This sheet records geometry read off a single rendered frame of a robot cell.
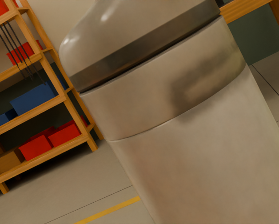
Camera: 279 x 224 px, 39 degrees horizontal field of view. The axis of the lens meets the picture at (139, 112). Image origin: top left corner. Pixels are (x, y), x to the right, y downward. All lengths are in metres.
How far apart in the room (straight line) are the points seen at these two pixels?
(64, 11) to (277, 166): 5.29
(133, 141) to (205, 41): 0.06
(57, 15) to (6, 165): 2.16
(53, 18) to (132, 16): 5.34
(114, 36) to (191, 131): 0.06
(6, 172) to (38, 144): 0.62
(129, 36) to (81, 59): 0.03
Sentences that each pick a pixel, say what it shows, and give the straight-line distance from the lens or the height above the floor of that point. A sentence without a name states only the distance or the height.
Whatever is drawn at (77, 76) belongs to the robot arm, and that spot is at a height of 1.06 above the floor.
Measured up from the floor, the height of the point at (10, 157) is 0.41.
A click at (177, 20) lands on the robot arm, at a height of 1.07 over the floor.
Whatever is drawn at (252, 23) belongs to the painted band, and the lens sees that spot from 5.24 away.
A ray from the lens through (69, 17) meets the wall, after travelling 5.44.
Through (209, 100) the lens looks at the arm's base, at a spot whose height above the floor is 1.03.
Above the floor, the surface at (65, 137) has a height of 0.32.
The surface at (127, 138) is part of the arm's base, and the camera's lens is 0.20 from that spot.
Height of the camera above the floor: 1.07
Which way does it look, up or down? 10 degrees down
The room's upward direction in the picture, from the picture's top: 29 degrees counter-clockwise
